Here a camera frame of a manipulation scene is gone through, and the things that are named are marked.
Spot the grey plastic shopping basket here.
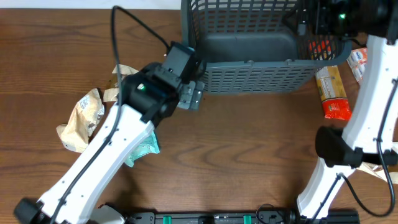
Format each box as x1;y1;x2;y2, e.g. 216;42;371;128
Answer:
180;0;352;95

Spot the brown snack bag with barcode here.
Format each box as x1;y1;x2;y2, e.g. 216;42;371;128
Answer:
56;64;141;154

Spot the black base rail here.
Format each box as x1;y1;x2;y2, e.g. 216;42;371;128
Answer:
125;209;360;224

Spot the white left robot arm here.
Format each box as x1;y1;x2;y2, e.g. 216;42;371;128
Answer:
14;42;200;223

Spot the teal wrapped snack packet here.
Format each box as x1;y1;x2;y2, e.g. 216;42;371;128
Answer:
124;131;160;167

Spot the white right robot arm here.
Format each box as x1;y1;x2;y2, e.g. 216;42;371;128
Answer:
289;0;397;223

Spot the orange spaghetti packet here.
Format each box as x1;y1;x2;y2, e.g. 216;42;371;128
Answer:
315;65;352;121

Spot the beige brown snack bag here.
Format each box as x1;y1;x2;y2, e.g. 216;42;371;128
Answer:
357;152;397;184

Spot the multicolour tissue pack strip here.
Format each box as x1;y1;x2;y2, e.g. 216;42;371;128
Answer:
347;47;368;85

